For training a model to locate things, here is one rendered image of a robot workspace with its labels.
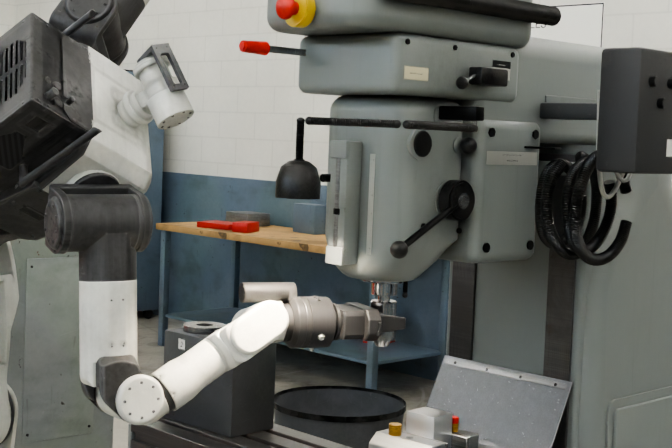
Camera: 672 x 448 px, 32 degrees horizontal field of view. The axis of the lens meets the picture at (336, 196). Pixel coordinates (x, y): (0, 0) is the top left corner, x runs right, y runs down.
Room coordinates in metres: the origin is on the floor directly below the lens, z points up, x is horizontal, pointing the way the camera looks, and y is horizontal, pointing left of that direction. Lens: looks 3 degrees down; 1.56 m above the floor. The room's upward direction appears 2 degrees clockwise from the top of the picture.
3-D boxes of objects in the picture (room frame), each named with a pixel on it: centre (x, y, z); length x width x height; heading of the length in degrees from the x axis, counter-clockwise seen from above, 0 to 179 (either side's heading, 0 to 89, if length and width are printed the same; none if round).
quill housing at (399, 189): (2.05, -0.10, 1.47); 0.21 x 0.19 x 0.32; 44
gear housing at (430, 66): (2.07, -0.12, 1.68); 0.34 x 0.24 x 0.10; 134
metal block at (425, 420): (1.96, -0.18, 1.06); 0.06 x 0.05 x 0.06; 47
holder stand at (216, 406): (2.40, 0.23, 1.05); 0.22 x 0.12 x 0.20; 47
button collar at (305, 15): (1.88, 0.07, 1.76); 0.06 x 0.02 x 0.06; 44
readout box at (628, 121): (2.02, -0.54, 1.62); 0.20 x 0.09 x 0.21; 134
